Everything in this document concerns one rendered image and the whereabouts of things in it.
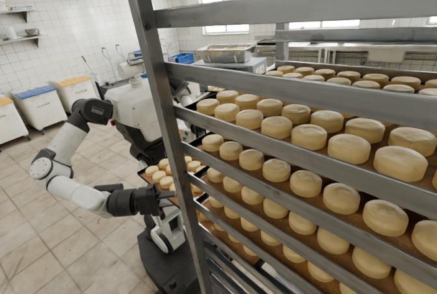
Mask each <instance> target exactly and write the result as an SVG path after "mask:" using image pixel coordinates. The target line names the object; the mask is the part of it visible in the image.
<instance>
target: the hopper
mask: <svg viewBox="0 0 437 294"><path fill-rule="evenodd" d="M256 46H257V44H222V45H209V46H206V47H202V48H200V49H196V50H195V51H196V52H197V54H199V56H200V57H201V58H202V60H203V61H204V62H215V63H245V62H247V61H249V60H250V59H251V58H252V55H253V53H254V50H255V48H256ZM225 47H227V48H232V49H224V48H225ZM237 47H248V48H246V49H236V48H237ZM212 49H216V50H212Z"/></svg>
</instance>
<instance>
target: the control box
mask: <svg viewBox="0 0 437 294"><path fill-rule="evenodd" d="M179 131H180V137H181V140H182V141H183V142H186V143H187V144H188V143H190V142H192V141H193V140H194V137H193V133H192V132H191V130H190V129H187V128H183V127H179ZM185 132H187V133H188V135H186V134H185ZM183 137H185V138H186V140H183Z"/></svg>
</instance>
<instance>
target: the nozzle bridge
mask: <svg viewBox="0 0 437 294"><path fill-rule="evenodd" d="M190 65H195V66H205V67H210V68H213V67H215V68H220V69H224V68H225V69H226V70H229V69H230V70H237V71H241V72H251V73H256V74H262V73H264V72H266V71H267V61H266V58H251V59H250V60H249V61H247V62H245V63H215V62H204V61H203V60H199V61H197V62H194V63H192V64H190ZM235 68H236V69H235ZM199 87H200V92H204V91H205V89H207V88H208V85H202V84H199Z"/></svg>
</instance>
